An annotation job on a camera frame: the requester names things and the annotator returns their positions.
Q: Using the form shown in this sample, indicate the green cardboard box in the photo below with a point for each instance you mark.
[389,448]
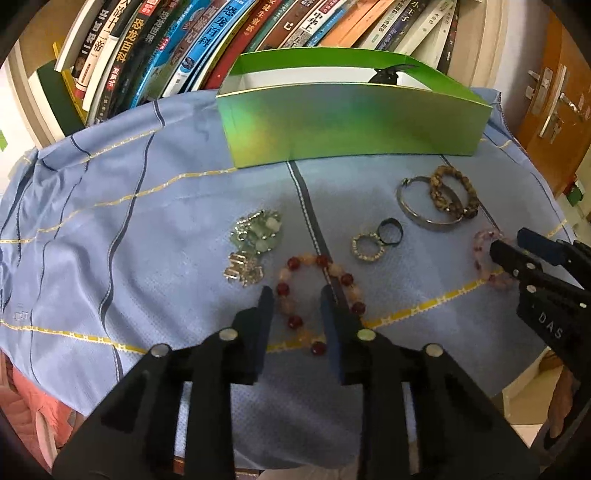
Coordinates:
[346,124]

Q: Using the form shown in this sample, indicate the brown wooden door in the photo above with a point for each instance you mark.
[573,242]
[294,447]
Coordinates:
[568,60]

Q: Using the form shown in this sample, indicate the silver bangle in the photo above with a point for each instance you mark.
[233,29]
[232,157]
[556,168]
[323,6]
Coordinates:
[415,214]

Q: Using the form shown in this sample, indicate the blue striped cloth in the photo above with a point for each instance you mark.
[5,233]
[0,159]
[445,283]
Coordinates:
[138,230]

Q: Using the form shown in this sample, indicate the beige bookshelf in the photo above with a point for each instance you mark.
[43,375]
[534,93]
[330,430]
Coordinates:
[41,108]

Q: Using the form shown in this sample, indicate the small green object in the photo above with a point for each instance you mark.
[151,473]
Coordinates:
[575,191]

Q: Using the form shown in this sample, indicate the silver door latch plate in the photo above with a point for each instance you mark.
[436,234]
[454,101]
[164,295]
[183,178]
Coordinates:
[541,87]

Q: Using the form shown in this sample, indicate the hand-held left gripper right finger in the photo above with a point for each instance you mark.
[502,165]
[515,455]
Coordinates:
[328,323]

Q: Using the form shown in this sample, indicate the row of books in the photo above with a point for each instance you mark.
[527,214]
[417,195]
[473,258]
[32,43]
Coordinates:
[184,41]

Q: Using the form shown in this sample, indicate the pink blanket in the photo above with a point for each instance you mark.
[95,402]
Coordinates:
[27,397]

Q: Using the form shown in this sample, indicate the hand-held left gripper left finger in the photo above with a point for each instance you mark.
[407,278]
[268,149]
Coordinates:
[265,323]

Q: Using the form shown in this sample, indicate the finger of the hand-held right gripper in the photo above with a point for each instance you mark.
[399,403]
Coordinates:
[538,242]
[510,258]

